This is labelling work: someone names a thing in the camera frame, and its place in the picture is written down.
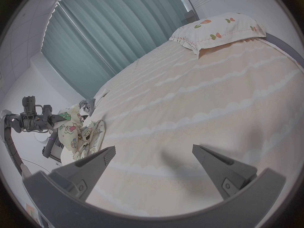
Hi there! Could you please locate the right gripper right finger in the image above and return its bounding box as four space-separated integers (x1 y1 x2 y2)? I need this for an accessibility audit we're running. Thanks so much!
192 144 257 200

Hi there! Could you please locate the bed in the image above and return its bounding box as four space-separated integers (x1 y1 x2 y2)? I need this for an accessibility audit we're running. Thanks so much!
60 0 304 219

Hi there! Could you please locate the blue-green curtain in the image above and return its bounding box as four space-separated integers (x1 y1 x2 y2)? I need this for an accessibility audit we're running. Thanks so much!
57 0 190 75
41 4 117 101

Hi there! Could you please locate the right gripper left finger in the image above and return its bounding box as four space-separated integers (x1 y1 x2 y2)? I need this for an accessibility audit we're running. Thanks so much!
51 146 117 202

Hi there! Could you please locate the white printed pyjama top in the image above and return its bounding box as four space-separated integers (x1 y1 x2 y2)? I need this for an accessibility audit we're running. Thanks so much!
57 104 107 161

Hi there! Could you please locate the grey bedside table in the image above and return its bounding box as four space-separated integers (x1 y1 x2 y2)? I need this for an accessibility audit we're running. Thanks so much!
182 10 196 24

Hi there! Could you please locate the white printed pillow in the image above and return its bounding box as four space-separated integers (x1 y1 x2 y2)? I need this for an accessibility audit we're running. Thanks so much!
169 12 267 56

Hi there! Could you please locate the pile of clothes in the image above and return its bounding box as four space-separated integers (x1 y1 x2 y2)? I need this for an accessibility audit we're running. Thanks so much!
79 88 110 116

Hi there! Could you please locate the pale pink pillow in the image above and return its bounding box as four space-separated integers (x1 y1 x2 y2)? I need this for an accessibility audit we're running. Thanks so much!
198 37 267 60

